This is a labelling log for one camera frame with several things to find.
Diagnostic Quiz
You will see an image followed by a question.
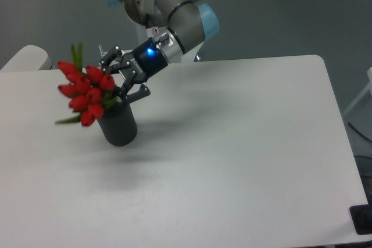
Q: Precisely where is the black floor cable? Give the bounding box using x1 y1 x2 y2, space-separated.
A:
348 122 372 142

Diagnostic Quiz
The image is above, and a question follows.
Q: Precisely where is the black device at table corner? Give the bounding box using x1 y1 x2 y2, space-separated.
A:
349 204 371 235

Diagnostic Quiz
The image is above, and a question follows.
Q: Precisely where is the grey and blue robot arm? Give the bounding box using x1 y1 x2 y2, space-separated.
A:
100 0 220 103

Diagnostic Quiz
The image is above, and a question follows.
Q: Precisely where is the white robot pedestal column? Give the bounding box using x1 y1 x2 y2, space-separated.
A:
124 0 187 64

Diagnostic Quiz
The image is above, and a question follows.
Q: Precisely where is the white pedestal base frame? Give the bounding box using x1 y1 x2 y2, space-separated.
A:
98 40 205 67

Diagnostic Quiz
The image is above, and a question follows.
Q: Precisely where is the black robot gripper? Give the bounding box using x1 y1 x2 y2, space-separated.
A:
99 39 168 103

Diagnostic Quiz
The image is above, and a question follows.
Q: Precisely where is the black ribbed cylindrical vase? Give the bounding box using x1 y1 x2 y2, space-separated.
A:
98 101 137 146

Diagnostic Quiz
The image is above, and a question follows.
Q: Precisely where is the white frame at right edge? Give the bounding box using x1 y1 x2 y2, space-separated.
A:
342 68 371 121

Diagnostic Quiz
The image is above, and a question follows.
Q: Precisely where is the red tulip bouquet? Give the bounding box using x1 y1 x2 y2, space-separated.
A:
55 42 121 127

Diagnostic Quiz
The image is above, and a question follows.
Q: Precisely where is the white rounded side table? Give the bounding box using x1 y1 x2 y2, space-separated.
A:
1 45 53 73

